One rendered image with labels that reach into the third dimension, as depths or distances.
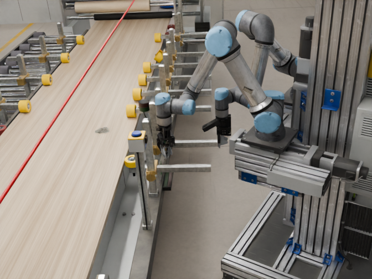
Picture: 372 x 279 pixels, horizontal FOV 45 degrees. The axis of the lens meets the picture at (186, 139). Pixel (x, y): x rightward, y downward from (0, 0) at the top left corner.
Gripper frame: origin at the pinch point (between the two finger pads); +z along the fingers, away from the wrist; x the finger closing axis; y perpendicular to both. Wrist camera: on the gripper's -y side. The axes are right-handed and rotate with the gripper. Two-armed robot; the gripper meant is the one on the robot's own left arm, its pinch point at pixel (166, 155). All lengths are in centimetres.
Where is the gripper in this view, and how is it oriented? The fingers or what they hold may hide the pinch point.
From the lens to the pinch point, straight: 233.4
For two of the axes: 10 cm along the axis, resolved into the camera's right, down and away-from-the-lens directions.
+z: 0.5, 8.6, 5.0
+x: 9.6, -1.9, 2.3
